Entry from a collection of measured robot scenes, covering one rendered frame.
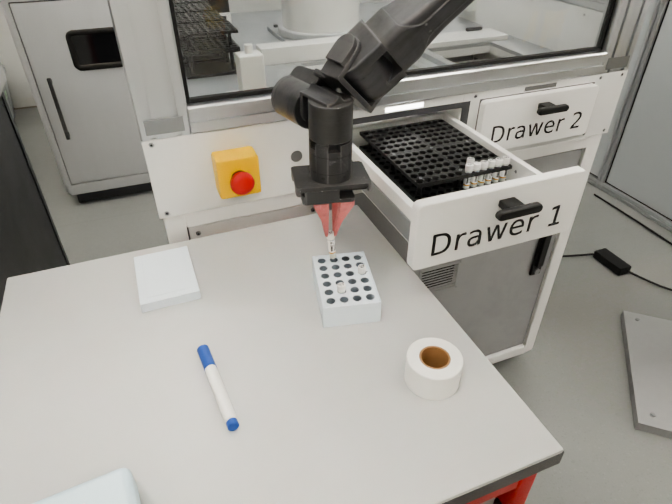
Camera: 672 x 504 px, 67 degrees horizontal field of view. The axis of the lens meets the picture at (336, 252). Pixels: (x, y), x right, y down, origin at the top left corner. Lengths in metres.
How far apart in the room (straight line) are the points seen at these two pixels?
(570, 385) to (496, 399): 1.13
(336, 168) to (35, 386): 0.47
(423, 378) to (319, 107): 0.35
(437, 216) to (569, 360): 1.23
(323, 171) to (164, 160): 0.32
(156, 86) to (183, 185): 0.17
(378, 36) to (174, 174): 0.43
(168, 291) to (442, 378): 0.42
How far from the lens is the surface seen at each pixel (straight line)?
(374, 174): 0.85
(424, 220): 0.70
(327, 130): 0.64
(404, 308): 0.77
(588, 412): 1.76
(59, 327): 0.84
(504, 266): 1.42
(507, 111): 1.12
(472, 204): 0.74
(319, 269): 0.78
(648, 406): 1.81
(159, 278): 0.84
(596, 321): 2.07
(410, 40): 0.66
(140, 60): 0.84
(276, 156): 0.93
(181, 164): 0.90
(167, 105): 0.86
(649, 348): 1.99
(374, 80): 0.66
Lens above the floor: 1.28
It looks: 36 degrees down
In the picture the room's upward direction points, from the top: straight up
